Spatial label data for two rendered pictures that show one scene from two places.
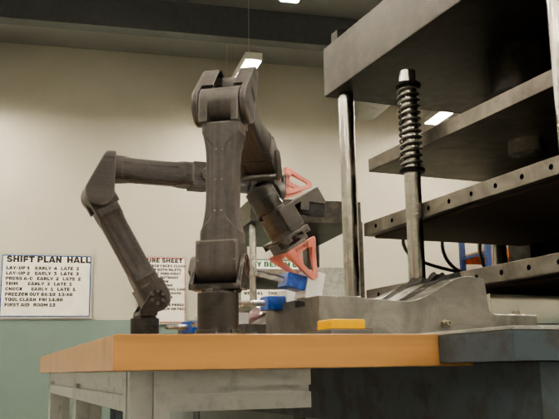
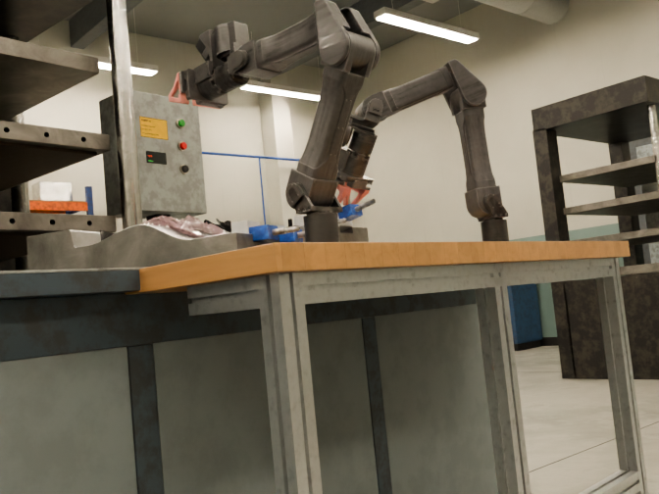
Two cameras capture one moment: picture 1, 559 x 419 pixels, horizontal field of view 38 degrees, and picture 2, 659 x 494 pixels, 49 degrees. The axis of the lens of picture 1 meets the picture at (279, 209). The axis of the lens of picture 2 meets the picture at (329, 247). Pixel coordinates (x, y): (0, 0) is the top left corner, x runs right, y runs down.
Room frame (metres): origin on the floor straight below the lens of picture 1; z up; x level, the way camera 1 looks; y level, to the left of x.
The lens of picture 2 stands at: (2.37, 1.48, 0.71)
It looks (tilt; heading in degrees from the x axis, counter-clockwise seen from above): 5 degrees up; 243
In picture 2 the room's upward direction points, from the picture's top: 6 degrees counter-clockwise
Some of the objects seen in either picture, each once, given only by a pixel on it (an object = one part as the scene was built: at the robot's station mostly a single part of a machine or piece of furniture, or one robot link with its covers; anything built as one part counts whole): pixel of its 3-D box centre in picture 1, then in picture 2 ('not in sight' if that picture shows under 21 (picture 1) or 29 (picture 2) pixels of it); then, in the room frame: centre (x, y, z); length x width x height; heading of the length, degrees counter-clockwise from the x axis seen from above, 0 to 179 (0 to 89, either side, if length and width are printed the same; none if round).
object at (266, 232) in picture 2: (190, 327); (268, 232); (1.86, 0.21, 0.85); 0.13 x 0.05 x 0.05; 130
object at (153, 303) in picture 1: (149, 304); (314, 199); (1.80, 0.29, 0.90); 0.09 x 0.06 x 0.06; 20
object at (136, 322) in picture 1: (144, 334); (322, 233); (1.79, 0.30, 0.84); 0.20 x 0.07 x 0.08; 20
